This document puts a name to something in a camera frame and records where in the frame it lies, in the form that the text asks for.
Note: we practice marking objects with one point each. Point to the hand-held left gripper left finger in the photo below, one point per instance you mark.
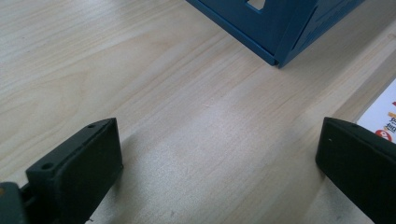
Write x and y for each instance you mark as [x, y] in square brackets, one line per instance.
[77, 174]

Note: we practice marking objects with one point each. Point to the blue file rack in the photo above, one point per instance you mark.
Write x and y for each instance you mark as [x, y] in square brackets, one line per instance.
[274, 28]

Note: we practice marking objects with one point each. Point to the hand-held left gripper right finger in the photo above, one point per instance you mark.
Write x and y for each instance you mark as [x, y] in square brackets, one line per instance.
[358, 161]

